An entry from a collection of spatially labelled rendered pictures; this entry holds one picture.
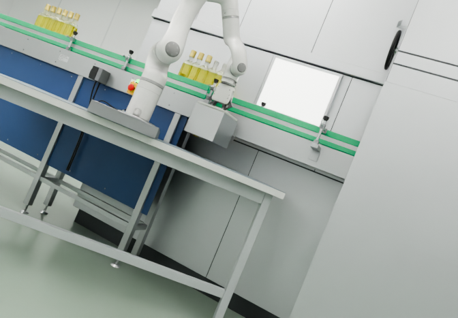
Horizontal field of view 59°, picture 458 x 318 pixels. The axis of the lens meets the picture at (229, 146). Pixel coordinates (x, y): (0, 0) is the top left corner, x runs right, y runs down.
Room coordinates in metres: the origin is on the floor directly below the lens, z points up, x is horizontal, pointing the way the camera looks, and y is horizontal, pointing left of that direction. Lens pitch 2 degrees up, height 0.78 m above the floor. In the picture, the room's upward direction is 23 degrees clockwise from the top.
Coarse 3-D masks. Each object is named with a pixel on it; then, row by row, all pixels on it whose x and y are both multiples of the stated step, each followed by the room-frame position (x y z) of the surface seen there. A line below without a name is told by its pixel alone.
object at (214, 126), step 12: (204, 108) 2.04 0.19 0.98; (192, 120) 2.05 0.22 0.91; (204, 120) 2.03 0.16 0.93; (216, 120) 2.01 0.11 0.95; (228, 120) 2.08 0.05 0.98; (192, 132) 2.04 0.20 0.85; (204, 132) 2.02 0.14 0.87; (216, 132) 2.00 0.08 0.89; (228, 132) 2.14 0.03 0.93; (216, 144) 2.23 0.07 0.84
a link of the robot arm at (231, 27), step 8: (232, 16) 2.05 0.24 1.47; (224, 24) 2.07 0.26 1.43; (232, 24) 2.05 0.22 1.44; (224, 32) 2.08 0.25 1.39; (232, 32) 2.06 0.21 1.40; (224, 40) 2.09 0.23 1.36; (232, 40) 2.05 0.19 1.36; (240, 40) 2.07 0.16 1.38; (232, 48) 2.02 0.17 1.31; (240, 48) 2.03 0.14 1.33; (232, 56) 2.02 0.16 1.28; (240, 56) 2.02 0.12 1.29; (232, 64) 2.04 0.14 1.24; (240, 64) 2.02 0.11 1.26; (232, 72) 2.07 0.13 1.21; (240, 72) 2.03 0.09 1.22
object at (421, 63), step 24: (432, 0) 1.86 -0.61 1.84; (456, 0) 1.82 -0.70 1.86; (408, 24) 1.88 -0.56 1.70; (432, 24) 1.84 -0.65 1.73; (456, 24) 1.81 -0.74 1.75; (408, 48) 1.86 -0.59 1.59; (432, 48) 1.83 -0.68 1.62; (456, 48) 1.80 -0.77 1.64; (408, 72) 1.85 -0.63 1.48; (432, 72) 1.81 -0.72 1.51; (456, 72) 1.78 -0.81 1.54; (456, 96) 1.77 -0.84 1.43
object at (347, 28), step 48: (240, 0) 2.60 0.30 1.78; (288, 0) 2.49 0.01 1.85; (336, 0) 2.39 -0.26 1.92; (384, 0) 2.30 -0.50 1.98; (144, 48) 2.79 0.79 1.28; (192, 48) 2.66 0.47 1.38; (288, 48) 2.42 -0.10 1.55; (336, 48) 2.35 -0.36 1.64; (384, 48) 2.26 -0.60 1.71; (336, 96) 2.31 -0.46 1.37; (192, 144) 2.57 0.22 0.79; (240, 144) 2.46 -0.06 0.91; (288, 192) 2.33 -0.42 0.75; (336, 192) 2.24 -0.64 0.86
